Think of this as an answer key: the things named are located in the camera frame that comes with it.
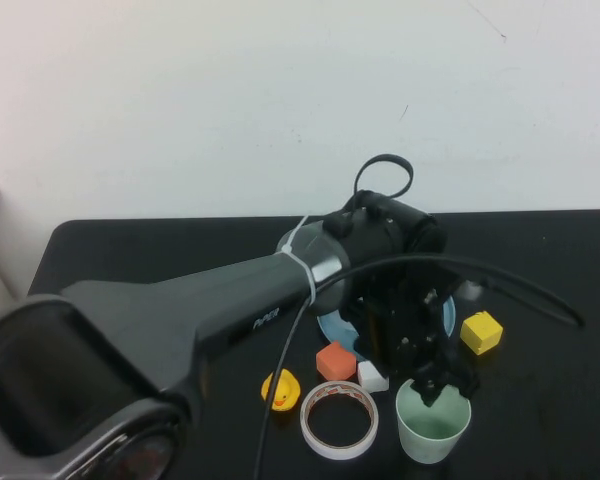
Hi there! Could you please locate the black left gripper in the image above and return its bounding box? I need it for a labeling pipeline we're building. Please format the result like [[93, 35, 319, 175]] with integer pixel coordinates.
[[347, 260, 481, 407]]

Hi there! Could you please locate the green plastic cup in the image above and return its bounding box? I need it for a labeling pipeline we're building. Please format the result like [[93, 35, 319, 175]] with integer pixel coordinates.
[[395, 377, 473, 465]]

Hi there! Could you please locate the blue cup stand with pegs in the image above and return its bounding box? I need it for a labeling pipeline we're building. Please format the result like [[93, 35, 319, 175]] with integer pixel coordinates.
[[317, 278, 482, 362]]

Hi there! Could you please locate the yellow cube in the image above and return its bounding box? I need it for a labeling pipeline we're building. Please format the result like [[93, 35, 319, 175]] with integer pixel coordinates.
[[459, 310, 505, 357]]

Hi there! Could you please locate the white cube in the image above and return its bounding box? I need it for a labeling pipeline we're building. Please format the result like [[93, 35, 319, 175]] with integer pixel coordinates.
[[357, 359, 391, 394]]

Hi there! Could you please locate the orange cube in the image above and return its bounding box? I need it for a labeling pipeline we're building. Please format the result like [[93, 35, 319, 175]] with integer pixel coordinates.
[[316, 340, 359, 382]]

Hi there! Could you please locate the white double-sided tape roll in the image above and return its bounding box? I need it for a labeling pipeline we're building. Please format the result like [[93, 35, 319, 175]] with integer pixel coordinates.
[[300, 380, 380, 461]]

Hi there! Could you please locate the yellow rubber duck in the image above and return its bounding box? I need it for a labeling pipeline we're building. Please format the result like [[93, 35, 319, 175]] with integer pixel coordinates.
[[261, 369, 302, 413]]

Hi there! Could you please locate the white zip tie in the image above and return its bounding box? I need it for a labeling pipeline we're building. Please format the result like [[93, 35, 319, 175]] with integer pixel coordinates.
[[278, 215, 318, 307]]

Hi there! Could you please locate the black looped cable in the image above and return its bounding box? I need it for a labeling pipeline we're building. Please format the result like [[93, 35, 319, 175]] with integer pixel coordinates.
[[353, 153, 415, 202]]

